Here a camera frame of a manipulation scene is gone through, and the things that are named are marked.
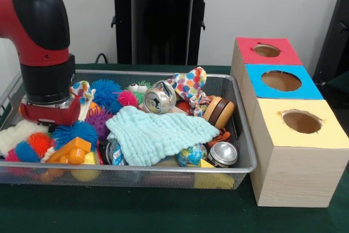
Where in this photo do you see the polka-dot fabric cloth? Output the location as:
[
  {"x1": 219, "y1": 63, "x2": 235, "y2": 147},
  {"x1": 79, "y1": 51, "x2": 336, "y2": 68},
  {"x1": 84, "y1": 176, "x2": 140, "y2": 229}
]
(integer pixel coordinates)
[{"x1": 166, "y1": 66, "x2": 216, "y2": 118}]

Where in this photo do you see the crushed silver drink can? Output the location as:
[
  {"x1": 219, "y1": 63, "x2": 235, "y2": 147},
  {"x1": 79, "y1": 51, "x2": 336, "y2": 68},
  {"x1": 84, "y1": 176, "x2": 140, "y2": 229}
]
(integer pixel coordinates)
[{"x1": 143, "y1": 80, "x2": 177, "y2": 114}]

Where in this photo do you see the polka-dot fabric scrunchie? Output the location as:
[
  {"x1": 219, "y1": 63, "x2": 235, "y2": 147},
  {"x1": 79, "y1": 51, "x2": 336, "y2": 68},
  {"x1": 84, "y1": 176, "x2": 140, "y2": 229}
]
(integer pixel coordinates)
[{"x1": 69, "y1": 80, "x2": 96, "y2": 105}]

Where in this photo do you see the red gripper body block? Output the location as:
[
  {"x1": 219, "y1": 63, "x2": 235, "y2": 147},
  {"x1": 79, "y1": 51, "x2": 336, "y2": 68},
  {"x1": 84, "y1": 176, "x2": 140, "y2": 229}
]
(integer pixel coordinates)
[{"x1": 19, "y1": 95, "x2": 82, "y2": 127}]

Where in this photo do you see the black cable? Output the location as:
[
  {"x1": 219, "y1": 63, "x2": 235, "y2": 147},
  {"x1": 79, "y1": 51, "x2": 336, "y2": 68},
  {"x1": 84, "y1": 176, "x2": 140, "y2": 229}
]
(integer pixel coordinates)
[{"x1": 94, "y1": 52, "x2": 109, "y2": 64}]

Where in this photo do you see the black flat panel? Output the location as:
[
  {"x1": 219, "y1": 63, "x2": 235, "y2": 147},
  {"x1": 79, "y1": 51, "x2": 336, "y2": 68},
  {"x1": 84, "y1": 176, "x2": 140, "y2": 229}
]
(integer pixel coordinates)
[{"x1": 312, "y1": 0, "x2": 349, "y2": 82}]

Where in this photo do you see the green spiky ball with eyes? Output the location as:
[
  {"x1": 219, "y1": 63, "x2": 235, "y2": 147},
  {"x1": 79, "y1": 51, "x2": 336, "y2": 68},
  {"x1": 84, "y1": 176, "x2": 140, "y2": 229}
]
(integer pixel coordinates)
[{"x1": 125, "y1": 80, "x2": 152, "y2": 101}]

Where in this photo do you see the cream waffle cloth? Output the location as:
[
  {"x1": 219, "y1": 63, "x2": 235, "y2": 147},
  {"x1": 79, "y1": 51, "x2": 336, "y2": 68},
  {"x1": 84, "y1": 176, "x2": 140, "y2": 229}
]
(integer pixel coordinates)
[{"x1": 0, "y1": 99, "x2": 92, "y2": 160}]

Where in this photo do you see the wooden box with three holes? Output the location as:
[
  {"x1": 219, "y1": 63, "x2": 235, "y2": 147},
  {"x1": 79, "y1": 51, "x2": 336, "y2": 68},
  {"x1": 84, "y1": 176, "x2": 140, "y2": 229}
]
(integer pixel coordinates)
[{"x1": 230, "y1": 36, "x2": 344, "y2": 208}]

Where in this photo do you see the wooden toy hamburger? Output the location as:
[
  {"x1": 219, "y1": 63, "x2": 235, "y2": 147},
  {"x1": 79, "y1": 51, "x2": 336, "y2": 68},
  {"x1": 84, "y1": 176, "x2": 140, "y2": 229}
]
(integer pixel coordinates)
[{"x1": 203, "y1": 96, "x2": 236, "y2": 130}]

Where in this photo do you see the multicolour spiky caterpillar toy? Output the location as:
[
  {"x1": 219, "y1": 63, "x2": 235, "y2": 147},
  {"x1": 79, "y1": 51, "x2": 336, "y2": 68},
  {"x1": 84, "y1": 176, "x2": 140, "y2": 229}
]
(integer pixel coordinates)
[{"x1": 4, "y1": 132, "x2": 55, "y2": 163}]

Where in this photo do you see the dark green table cloth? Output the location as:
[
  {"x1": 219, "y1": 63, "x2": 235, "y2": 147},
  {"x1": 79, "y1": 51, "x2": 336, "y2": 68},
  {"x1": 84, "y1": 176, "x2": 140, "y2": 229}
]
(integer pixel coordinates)
[
  {"x1": 0, "y1": 63, "x2": 349, "y2": 233},
  {"x1": 328, "y1": 70, "x2": 349, "y2": 88}
]

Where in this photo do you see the blue spiky rubber ball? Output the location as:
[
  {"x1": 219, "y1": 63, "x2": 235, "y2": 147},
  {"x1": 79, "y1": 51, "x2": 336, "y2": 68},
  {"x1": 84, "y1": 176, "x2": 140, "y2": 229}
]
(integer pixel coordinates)
[
  {"x1": 92, "y1": 79, "x2": 123, "y2": 108},
  {"x1": 51, "y1": 120, "x2": 99, "y2": 151}
]

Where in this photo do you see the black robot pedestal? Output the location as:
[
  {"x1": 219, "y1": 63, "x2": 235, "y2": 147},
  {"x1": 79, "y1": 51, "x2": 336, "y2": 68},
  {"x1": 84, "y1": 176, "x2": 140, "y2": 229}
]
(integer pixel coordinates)
[{"x1": 105, "y1": 0, "x2": 219, "y2": 66}]

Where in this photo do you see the mint green waffle cloth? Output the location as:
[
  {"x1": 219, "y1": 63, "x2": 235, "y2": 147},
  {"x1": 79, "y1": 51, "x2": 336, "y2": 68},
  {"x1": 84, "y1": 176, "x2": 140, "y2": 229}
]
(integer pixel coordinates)
[{"x1": 105, "y1": 106, "x2": 220, "y2": 167}]

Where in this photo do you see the shallow wire mesh bin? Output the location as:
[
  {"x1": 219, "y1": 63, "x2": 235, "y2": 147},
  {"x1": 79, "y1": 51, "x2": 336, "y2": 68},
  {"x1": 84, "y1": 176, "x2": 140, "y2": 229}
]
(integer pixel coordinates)
[{"x1": 0, "y1": 68, "x2": 257, "y2": 190}]

